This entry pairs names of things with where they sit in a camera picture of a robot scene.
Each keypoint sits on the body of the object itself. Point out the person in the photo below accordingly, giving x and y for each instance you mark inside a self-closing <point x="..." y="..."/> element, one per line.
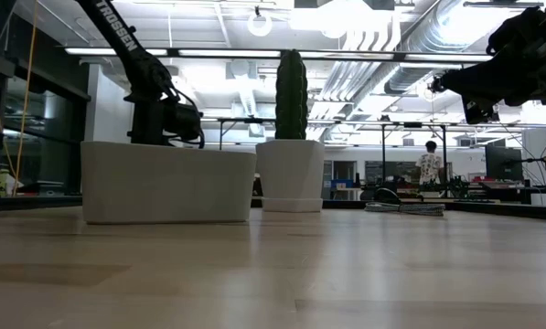
<point x="430" y="166"/>

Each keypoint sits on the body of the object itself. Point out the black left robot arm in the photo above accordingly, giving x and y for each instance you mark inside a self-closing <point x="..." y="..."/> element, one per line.
<point x="117" y="32"/>

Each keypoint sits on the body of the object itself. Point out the long overhead light bar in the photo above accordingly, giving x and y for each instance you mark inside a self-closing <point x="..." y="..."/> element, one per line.
<point x="227" y="53"/>

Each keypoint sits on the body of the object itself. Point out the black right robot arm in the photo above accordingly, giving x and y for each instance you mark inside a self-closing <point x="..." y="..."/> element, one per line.
<point x="540" y="41"/>

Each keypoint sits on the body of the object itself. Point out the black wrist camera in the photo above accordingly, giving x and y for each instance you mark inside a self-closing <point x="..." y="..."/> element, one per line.
<point x="478" y="112"/>
<point x="183" y="121"/>

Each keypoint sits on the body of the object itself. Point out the tall green cactus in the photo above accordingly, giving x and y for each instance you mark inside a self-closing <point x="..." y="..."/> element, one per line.
<point x="291" y="96"/>

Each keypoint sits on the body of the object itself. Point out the black computer monitor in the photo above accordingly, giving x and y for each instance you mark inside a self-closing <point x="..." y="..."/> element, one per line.
<point x="503" y="163"/>

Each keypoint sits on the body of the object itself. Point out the white faceted plant pot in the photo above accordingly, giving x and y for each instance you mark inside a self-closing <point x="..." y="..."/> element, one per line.
<point x="291" y="178"/>

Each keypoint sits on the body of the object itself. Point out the yellow-green object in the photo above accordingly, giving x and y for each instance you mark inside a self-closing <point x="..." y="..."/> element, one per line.
<point x="1" y="182"/>

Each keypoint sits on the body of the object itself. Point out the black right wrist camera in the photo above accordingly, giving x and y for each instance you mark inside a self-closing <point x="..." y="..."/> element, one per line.
<point x="478" y="112"/>

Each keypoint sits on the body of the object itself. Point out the black metal frame stand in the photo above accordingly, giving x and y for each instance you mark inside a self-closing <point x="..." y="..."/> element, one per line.
<point x="383" y="157"/>

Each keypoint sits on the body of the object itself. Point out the silver ceiling air duct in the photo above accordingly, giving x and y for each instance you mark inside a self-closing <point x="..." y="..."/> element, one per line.
<point x="432" y="36"/>

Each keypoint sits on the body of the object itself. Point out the white rectangular bin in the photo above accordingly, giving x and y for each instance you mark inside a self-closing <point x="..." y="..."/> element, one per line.
<point x="167" y="183"/>

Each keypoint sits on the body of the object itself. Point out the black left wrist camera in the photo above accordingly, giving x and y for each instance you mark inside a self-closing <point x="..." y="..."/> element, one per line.
<point x="183" y="121"/>

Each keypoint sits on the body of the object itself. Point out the black ceiling spot lamp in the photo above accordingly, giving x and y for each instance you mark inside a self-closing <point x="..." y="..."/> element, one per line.
<point x="436" y="85"/>

